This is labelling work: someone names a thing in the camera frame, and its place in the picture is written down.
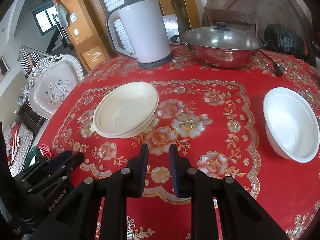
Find green plastic bowl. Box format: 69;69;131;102
22;146;45;171

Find large red glass plate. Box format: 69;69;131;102
39;144;52;160

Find red patterned sofa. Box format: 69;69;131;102
3;121;34;177

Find dark wooden sideboard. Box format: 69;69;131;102
17;101;46;134

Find white foam bowl far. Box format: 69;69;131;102
263;87;319;163

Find red floral tablecloth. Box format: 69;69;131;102
39;46;319;239

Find cream plastic bowl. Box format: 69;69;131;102
91;81;159;139

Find white ornate floral chair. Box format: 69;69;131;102
27;54;84;120

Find steel pot with lid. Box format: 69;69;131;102
170;22;265;69

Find black plastic bag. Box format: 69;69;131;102
264;23;316;67

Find white electric kettle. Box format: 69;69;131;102
106;0;174;69

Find round wooden table top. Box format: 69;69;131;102
206;0;315;40

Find black power plug cable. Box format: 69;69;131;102
258;49;286;78

